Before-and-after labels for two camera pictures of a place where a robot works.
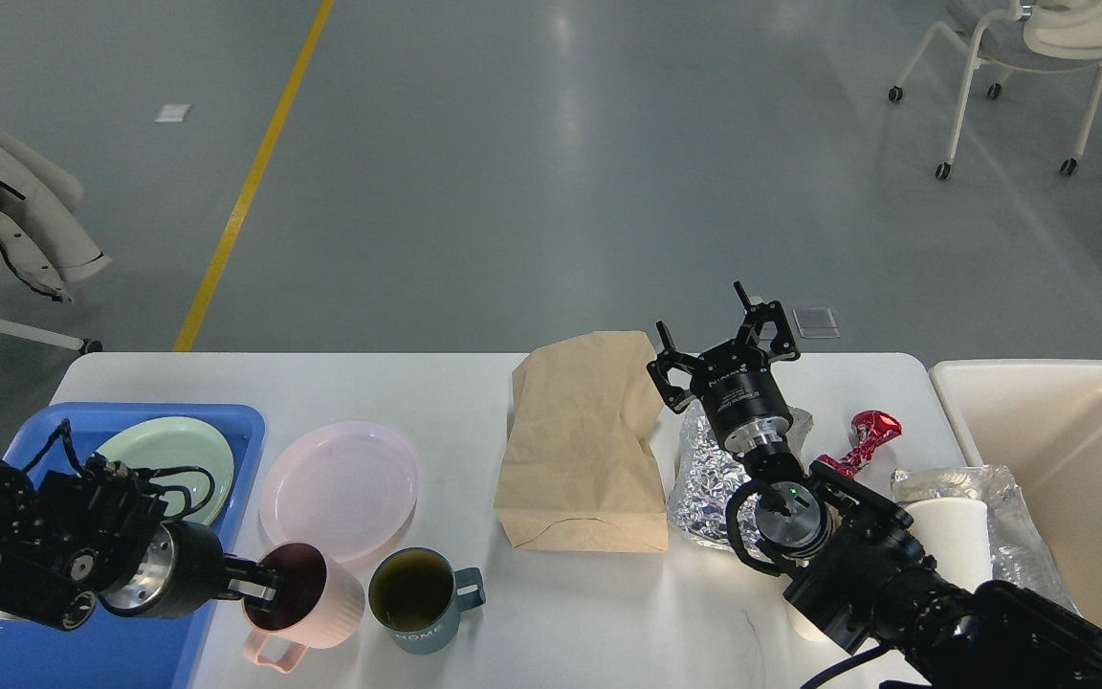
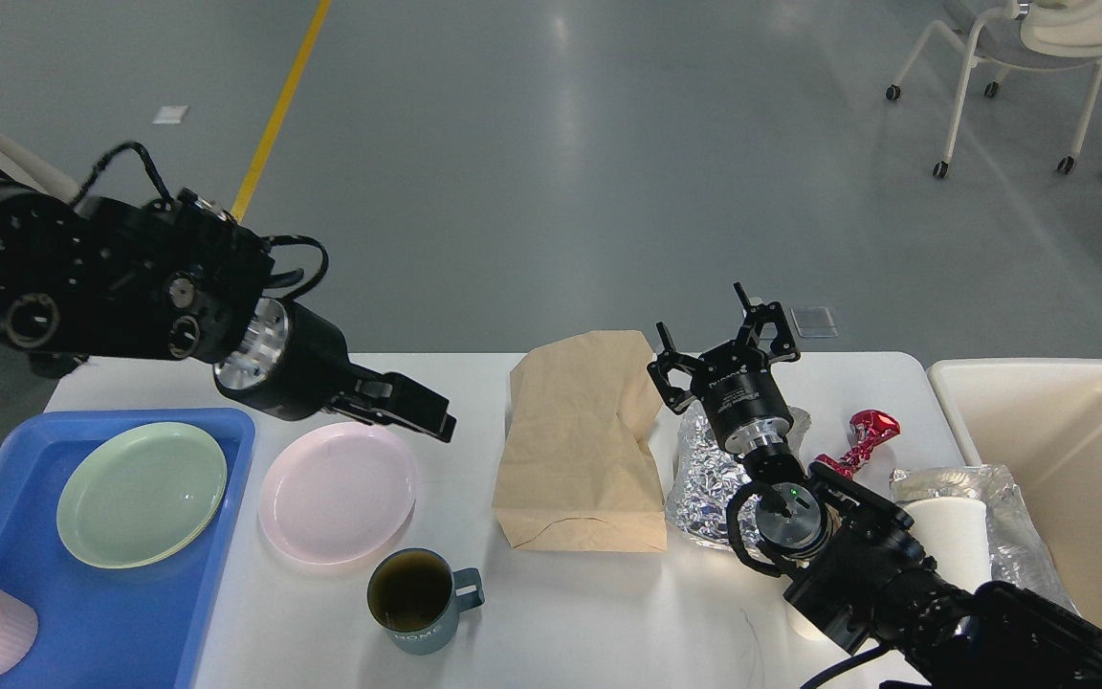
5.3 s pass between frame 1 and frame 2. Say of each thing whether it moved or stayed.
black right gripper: stayed
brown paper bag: stayed
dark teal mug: stayed
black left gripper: moved
